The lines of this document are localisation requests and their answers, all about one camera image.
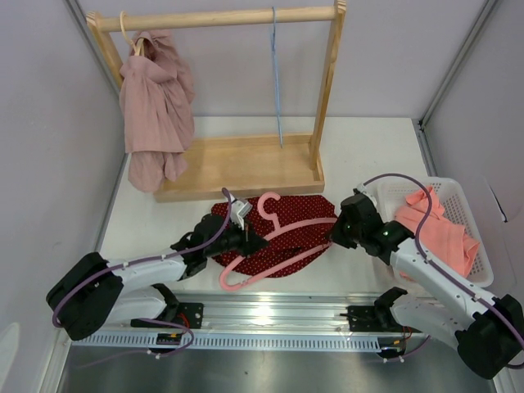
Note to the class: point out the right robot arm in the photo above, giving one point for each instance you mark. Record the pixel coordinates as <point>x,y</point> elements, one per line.
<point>485,330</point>

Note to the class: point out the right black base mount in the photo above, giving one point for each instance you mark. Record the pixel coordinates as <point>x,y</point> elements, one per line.
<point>368,317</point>

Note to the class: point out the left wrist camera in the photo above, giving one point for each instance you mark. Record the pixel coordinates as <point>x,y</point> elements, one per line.
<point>240,208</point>

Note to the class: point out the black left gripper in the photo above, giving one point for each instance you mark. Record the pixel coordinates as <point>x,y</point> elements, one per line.
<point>248,239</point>

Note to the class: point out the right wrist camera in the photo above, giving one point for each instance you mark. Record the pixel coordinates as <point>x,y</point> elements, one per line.
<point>363,189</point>

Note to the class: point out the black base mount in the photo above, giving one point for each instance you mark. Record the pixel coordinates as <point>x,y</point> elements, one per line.
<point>189,315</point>
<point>368,317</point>

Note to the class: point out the red polka dot cloth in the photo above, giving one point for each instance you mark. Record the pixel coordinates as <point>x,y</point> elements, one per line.
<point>294,245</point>

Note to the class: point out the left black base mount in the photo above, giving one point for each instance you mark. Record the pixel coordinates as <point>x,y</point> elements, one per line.
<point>189,315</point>

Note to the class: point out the white slotted cable duct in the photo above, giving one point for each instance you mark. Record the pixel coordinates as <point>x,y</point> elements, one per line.
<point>207,341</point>

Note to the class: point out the wooden clothes rack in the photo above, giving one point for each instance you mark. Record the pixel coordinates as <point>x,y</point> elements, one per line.
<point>247,165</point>

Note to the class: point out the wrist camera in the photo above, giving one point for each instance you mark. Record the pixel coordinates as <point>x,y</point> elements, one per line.
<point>240,208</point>
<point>363,189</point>

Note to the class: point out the pink plastic hanger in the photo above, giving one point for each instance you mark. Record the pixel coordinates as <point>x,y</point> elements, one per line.
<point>278,229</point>

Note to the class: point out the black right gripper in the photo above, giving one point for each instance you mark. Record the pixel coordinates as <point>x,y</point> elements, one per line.
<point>336,235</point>

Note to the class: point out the pink pleated skirt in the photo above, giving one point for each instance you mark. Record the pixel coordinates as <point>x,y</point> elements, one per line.
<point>156,102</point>

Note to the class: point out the salmon pink cloth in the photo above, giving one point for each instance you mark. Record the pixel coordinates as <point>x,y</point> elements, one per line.
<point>447,241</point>

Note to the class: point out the blue wire hanger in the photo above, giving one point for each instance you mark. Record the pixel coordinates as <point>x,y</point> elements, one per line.
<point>276,82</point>

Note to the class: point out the aluminium mounting rail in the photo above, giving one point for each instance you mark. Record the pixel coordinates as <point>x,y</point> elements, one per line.
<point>275,313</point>

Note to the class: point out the white plastic basket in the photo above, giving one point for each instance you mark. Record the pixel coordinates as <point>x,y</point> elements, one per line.
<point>391,193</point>

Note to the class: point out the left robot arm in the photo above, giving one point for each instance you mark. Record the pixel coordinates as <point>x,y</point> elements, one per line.
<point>98,292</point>

